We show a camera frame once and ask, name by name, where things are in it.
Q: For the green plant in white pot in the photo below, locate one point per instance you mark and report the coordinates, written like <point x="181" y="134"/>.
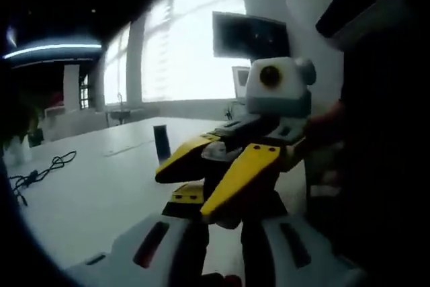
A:
<point x="20" y="132"/>

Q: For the small labelled cosmetic bottle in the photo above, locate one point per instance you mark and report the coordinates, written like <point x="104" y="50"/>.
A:
<point x="211" y="179"/>

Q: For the metal faucet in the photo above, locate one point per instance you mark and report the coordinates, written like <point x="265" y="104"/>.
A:
<point x="119" y="99"/>

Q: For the person's left hand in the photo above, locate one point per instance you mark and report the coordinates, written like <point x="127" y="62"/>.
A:
<point x="228" y="281"/>

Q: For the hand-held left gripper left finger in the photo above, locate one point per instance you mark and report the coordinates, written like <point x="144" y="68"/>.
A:
<point x="148" y="253"/>

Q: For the person's right hand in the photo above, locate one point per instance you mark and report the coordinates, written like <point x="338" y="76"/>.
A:
<point x="327" y="129"/>

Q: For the tall dark cosmetic bottle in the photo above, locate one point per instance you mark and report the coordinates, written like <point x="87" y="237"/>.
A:
<point x="162" y="142"/>

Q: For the white window blinds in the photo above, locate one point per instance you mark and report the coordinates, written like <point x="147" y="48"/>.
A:
<point x="188" y="48"/>

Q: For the black wall monitor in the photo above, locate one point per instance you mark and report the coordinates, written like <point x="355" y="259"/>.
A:
<point x="248" y="35"/>

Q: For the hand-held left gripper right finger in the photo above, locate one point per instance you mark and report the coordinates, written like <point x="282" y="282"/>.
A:
<point x="295" y="256"/>

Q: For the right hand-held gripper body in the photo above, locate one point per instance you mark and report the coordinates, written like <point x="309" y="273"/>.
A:
<point x="285" y="95"/>

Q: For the long ceiling light strip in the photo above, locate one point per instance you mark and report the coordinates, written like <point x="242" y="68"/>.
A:
<point x="50" y="51"/>

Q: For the white worn chest device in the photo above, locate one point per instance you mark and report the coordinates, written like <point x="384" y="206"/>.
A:
<point x="302" y="4"/>

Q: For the small white framed screen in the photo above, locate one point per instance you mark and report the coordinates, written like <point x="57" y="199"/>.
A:
<point x="240" y="82"/>

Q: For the white table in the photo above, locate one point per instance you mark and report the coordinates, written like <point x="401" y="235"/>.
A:
<point x="100" y="199"/>

